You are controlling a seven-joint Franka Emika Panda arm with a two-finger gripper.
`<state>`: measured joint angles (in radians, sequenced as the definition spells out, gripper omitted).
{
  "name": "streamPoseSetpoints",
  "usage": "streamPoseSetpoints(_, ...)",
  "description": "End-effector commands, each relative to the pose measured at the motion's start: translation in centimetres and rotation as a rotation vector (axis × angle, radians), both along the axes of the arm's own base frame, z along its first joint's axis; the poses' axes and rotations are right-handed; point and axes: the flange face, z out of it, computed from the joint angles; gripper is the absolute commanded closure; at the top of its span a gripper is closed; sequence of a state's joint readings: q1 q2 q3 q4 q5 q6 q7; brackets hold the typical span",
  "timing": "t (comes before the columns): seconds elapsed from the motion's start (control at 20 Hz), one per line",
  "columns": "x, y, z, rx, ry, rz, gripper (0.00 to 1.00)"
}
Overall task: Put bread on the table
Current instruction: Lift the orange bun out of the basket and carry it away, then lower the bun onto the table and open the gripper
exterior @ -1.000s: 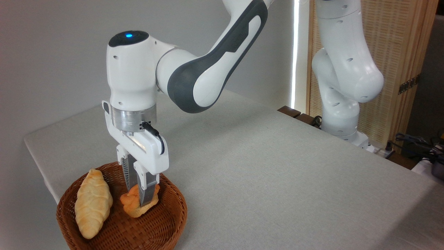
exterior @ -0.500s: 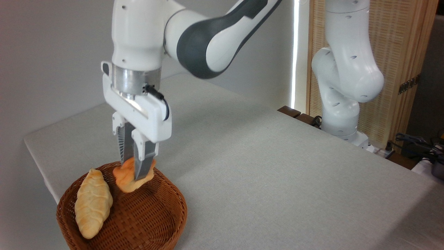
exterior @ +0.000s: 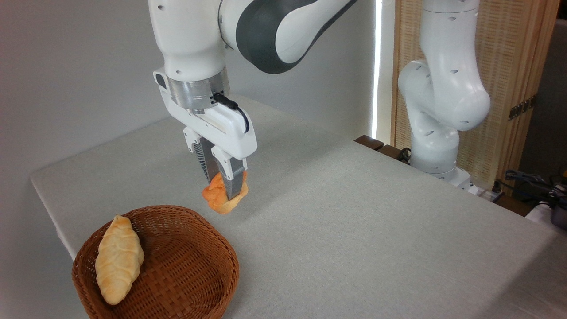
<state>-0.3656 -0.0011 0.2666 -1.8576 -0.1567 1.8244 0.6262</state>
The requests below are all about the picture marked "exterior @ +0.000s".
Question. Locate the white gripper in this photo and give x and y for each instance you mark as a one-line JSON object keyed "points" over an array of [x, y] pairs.
{"points": [[226, 130]]}

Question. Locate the round orange bread bun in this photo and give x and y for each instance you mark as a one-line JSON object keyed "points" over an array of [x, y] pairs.
{"points": [[217, 197]]}

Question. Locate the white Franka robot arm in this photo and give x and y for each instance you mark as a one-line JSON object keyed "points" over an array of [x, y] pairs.
{"points": [[447, 88]]}

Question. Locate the long pale bread loaf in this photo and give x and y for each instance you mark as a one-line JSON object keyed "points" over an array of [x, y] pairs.
{"points": [[118, 261]]}

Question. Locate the brown woven wicker basket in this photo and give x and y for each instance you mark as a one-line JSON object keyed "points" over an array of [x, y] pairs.
{"points": [[186, 283]]}

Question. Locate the grey tablecloth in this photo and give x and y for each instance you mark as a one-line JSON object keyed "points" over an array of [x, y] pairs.
{"points": [[354, 243]]}

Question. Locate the light wooden slatted screen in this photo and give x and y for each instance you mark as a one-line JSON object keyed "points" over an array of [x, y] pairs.
{"points": [[509, 66]]}

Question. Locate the white vertical frame post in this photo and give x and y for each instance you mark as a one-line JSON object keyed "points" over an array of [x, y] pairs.
{"points": [[384, 66]]}

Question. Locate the dark metal hinge bracket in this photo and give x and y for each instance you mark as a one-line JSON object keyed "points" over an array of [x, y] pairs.
{"points": [[522, 107]]}

